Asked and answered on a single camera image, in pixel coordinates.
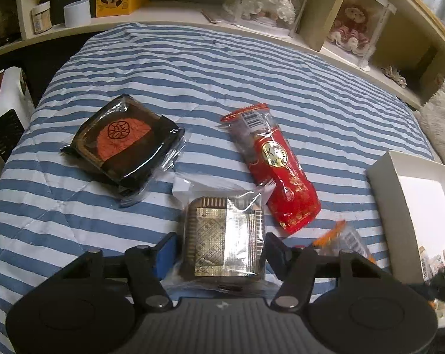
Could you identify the fluffy white blanket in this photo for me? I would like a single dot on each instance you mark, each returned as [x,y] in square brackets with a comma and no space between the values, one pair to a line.
[441,125]

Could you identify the beige knitted ornament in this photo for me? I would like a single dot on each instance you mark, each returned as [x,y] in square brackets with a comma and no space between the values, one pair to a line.
[393,76]

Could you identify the white cup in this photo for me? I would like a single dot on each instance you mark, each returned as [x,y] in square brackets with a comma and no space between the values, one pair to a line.
[77,14]

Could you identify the white doll display case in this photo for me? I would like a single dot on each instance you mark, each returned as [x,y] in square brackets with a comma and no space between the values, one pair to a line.
[270,3]

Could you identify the pink doll display case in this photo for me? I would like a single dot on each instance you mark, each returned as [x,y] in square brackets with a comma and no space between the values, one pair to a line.
[355,25]

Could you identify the gold mooncake packet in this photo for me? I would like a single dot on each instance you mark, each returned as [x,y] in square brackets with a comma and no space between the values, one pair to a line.
[222,236]

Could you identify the small jar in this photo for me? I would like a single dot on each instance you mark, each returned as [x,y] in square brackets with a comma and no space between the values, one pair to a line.
[41,18]

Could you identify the red snack packet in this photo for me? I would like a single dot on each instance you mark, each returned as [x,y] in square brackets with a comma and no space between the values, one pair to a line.
[281,169]

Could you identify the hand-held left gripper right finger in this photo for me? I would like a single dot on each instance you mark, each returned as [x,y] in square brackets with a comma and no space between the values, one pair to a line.
[275,254]

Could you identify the black mooncake packet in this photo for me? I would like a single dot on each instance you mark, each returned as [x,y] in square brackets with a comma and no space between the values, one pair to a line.
[126,136]

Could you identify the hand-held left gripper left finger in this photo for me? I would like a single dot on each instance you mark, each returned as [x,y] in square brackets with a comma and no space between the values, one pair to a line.
[167,254]

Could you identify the white heater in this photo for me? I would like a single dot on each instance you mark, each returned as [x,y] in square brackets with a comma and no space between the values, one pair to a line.
[6,99]

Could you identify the white cardboard box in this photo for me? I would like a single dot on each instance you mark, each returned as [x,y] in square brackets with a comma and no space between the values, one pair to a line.
[403,191]

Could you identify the blue striped blanket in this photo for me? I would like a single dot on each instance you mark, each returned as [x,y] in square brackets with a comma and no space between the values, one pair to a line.
[207,81]

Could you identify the beige shelving unit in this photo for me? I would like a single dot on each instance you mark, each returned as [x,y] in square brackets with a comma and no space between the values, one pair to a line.
[170,11]

